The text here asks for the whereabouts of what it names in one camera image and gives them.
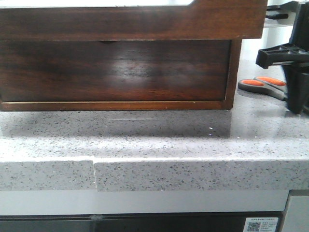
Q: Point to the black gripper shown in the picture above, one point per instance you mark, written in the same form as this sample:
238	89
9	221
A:
292	56

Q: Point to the grey orange handled scissors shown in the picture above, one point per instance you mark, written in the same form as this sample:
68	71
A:
265	86

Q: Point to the wooden drawer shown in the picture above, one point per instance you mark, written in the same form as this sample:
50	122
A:
120	72
200	20

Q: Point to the dark wooden drawer cabinet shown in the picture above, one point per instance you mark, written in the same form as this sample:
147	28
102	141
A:
234	72

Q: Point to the lower wooden drawer front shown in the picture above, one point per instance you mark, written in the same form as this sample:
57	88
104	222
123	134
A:
120	72

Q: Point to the white QR code sticker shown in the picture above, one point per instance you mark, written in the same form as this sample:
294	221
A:
261	224

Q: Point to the dark appliance under counter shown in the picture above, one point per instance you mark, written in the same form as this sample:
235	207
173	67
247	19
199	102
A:
139	222

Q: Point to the white tray on cabinet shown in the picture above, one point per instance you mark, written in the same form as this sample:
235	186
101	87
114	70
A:
89	3

